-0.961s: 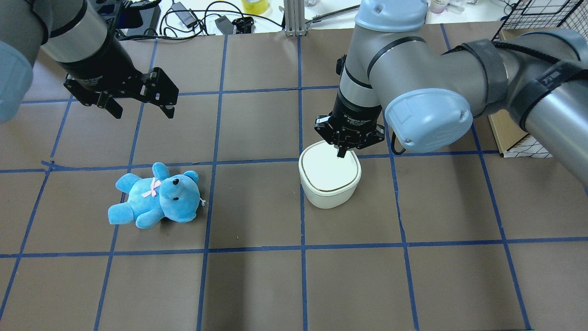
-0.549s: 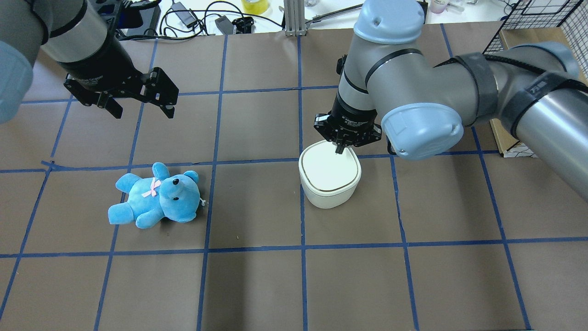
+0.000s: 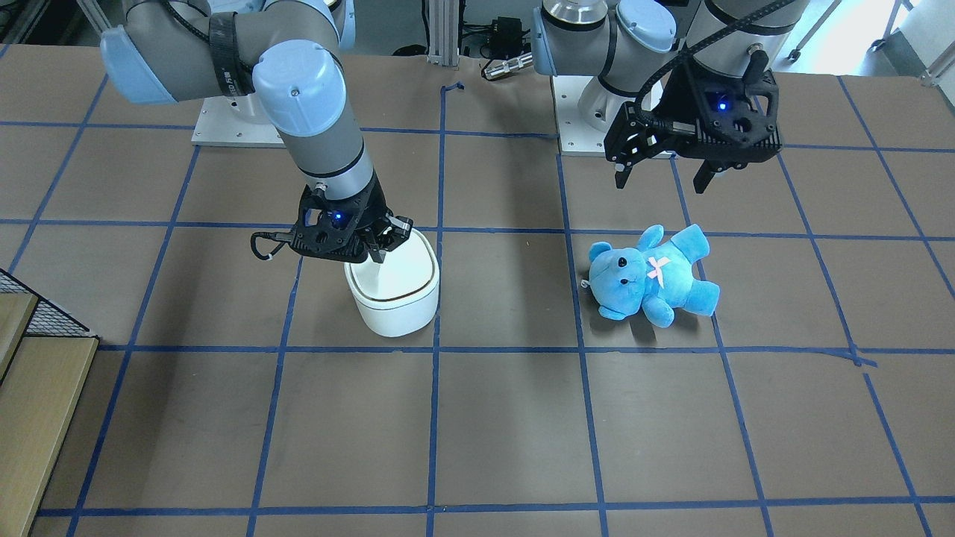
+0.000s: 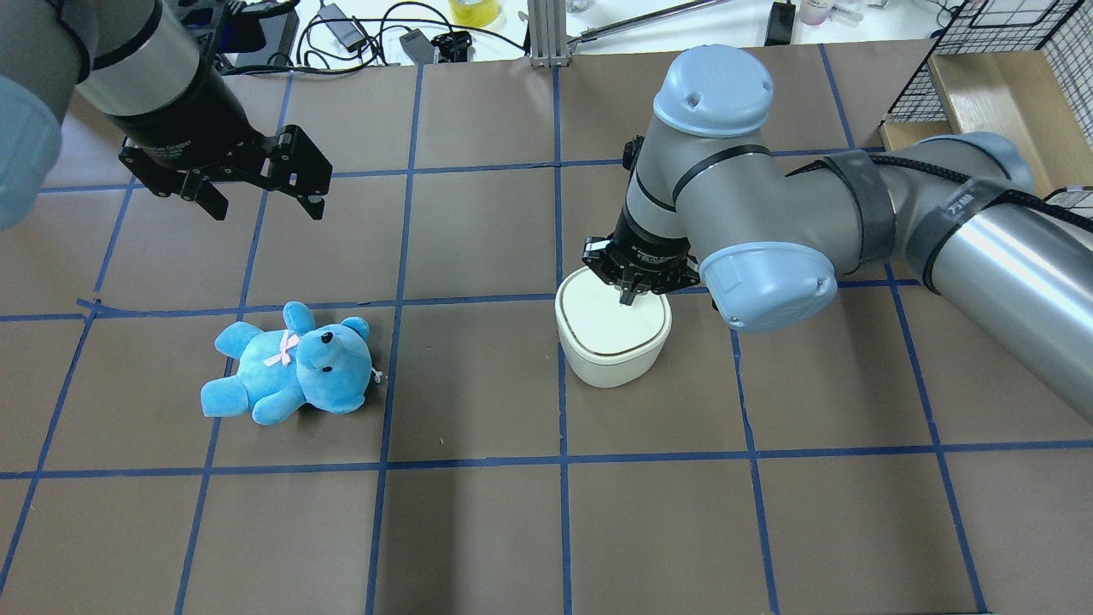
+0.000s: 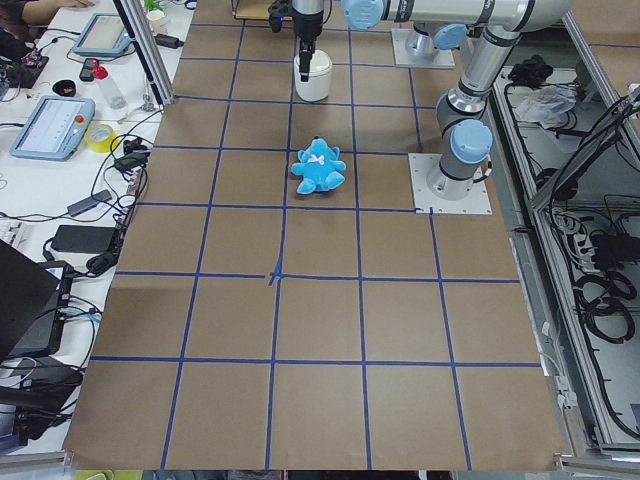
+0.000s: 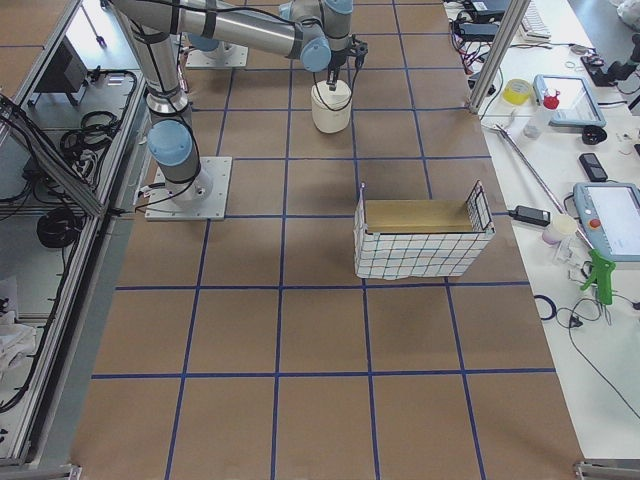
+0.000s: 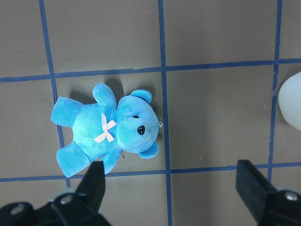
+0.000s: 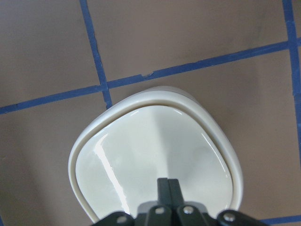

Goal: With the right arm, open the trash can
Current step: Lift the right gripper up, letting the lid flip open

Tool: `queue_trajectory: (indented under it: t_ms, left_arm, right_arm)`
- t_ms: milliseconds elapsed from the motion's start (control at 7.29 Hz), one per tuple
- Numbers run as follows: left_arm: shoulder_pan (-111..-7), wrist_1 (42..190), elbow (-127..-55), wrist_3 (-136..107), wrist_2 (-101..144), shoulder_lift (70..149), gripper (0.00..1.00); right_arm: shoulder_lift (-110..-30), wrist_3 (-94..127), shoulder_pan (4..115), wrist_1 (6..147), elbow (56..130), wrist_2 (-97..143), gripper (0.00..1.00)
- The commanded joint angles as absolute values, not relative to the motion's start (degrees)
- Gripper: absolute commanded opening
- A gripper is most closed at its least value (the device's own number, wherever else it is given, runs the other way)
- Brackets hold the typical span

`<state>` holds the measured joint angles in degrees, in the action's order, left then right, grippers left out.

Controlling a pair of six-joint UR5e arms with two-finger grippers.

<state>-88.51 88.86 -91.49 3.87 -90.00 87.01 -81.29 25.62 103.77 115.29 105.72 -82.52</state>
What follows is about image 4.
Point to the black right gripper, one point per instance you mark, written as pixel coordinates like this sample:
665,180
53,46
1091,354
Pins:
651,248

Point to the aluminium frame post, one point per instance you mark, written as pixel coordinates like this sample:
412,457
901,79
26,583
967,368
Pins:
546,27

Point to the white trash can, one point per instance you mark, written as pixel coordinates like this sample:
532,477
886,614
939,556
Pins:
608,343

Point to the yellow tape roll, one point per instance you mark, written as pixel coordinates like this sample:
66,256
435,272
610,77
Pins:
474,13

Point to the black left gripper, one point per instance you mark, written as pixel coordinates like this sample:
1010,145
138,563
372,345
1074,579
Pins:
189,118

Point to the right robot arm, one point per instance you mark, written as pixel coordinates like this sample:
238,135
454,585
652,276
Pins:
707,204

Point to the blue teddy bear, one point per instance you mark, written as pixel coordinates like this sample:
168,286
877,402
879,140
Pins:
328,367

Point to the black power adapter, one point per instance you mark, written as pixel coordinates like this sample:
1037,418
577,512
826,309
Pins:
344,30

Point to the long metal rod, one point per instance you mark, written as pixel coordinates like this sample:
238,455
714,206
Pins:
631,23

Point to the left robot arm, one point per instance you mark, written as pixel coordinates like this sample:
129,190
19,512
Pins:
150,68

